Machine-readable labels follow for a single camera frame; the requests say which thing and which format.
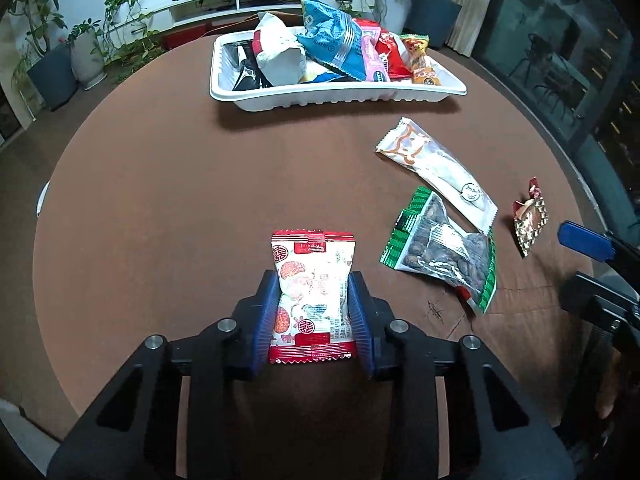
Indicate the white rounded object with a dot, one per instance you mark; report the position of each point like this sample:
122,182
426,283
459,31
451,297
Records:
42,197

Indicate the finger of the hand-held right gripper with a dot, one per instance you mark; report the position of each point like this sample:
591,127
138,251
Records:
582,239
585,292

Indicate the orange and green snack packet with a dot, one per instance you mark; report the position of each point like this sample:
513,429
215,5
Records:
422,67

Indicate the green nut packet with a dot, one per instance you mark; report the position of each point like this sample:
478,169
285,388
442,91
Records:
440,250

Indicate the pink snack packet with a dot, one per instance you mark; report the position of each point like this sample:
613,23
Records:
375,57

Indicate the plain white snack packet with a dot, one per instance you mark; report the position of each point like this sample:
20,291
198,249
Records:
280,55

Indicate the brown checkered snack packet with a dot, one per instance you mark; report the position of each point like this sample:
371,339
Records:
530,217

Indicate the blue and yellow snack packet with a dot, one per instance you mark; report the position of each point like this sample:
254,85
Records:
320,76

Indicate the long white snack packet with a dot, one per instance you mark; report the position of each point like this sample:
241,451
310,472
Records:
440,165

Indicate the black snack packet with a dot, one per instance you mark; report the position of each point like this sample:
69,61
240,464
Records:
245,72

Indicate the blue and white snack packet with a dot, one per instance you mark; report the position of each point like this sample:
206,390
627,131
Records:
327,35

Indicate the beige curtain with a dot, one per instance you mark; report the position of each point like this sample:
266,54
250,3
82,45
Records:
475,10

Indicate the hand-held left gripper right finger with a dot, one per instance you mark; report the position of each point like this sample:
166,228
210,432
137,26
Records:
362,330

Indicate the red and white snack packet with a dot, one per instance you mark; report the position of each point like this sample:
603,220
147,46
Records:
310,290

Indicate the plant in small white pot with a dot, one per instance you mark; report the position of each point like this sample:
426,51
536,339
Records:
87,60

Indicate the white plastic tray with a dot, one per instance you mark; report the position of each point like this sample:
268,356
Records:
350,97

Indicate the plant in dark planter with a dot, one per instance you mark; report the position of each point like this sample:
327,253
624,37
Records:
432,20
52,80

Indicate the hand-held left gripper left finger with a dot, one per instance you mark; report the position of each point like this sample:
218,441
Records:
265,320

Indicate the glass sliding door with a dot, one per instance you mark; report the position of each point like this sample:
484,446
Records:
550,60

